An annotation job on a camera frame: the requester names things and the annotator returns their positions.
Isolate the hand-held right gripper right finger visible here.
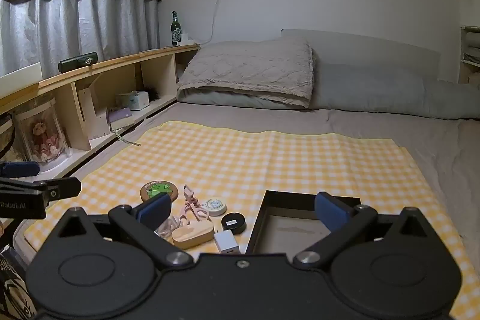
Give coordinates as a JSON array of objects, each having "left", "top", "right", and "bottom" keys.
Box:
[{"left": 292, "top": 191, "right": 428, "bottom": 268}]

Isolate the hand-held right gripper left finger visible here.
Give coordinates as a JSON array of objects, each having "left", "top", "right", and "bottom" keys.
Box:
[{"left": 56, "top": 191, "right": 194, "bottom": 268}]

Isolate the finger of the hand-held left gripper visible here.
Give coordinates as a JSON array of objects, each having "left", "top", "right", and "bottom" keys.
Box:
[
  {"left": 0, "top": 178, "right": 82, "bottom": 201},
  {"left": 0, "top": 161, "right": 41, "bottom": 178}
]

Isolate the clear plastic case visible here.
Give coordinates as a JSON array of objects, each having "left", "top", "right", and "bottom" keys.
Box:
[{"left": 154, "top": 215, "right": 184, "bottom": 240}]

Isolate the round cork coaster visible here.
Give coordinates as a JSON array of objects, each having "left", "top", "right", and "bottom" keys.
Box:
[{"left": 140, "top": 181, "right": 181, "bottom": 201}]

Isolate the oval wooden box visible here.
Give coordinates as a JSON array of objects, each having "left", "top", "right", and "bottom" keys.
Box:
[{"left": 172, "top": 220, "right": 215, "bottom": 250}]

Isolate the black rectangular box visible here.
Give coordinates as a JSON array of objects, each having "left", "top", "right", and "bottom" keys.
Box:
[{"left": 245, "top": 190, "right": 362, "bottom": 255}]

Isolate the white charger plug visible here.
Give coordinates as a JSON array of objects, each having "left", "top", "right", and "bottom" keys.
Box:
[{"left": 214, "top": 229, "right": 241, "bottom": 254}]

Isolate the pink eyelash curler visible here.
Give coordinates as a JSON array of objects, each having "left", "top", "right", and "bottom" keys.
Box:
[{"left": 179, "top": 184, "right": 211, "bottom": 227}]

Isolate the plush toy in clear bag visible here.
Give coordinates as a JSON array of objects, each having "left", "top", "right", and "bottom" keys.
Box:
[{"left": 11, "top": 99, "right": 70, "bottom": 165}]

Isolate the round white tape measure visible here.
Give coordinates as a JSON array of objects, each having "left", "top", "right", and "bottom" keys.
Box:
[{"left": 204, "top": 197, "right": 228, "bottom": 216}]

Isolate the black white printed cloth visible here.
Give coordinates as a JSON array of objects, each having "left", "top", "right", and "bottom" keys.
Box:
[{"left": 0, "top": 245, "right": 38, "bottom": 320}]

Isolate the black round tin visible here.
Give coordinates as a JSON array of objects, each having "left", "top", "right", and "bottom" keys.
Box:
[{"left": 221, "top": 212, "right": 247, "bottom": 234}]

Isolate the wooden board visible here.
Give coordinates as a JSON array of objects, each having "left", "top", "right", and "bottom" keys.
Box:
[{"left": 77, "top": 85, "right": 111, "bottom": 141}]

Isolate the purple book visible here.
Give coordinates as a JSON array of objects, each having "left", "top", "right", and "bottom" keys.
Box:
[{"left": 107, "top": 107, "right": 135, "bottom": 129}]

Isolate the white box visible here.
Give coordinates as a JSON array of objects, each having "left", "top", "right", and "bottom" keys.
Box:
[{"left": 0, "top": 62, "right": 42, "bottom": 85}]

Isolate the yellow checkered mat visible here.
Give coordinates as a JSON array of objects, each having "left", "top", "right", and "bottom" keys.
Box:
[{"left": 22, "top": 121, "right": 469, "bottom": 317}]

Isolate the light tissue box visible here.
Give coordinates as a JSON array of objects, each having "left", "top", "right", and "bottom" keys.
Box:
[{"left": 125, "top": 91, "right": 151, "bottom": 111}]

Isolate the dark green case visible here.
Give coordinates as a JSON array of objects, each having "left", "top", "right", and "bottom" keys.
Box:
[{"left": 59, "top": 52, "right": 99, "bottom": 73}]

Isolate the wooden bedside shelf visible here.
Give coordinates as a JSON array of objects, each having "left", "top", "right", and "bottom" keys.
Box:
[{"left": 0, "top": 43, "right": 201, "bottom": 178}]

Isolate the grey curtain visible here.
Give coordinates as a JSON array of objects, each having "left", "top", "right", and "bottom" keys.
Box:
[{"left": 0, "top": 0, "right": 162, "bottom": 79}]

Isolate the beige quilted blanket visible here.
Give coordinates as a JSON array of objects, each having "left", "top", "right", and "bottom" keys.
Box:
[{"left": 176, "top": 37, "right": 315, "bottom": 109}]

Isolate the grey headboard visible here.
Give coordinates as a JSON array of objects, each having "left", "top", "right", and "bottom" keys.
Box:
[{"left": 281, "top": 28, "right": 441, "bottom": 81}]

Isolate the green glass bottle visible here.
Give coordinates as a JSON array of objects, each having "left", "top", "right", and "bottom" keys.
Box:
[{"left": 170, "top": 10, "right": 182, "bottom": 47}]

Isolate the wooden open shelf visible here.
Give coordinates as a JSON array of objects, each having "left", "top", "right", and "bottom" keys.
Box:
[{"left": 459, "top": 25, "right": 480, "bottom": 86}]

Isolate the beige cord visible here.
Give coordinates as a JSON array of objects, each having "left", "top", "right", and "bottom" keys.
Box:
[{"left": 112, "top": 129, "right": 141, "bottom": 147}]

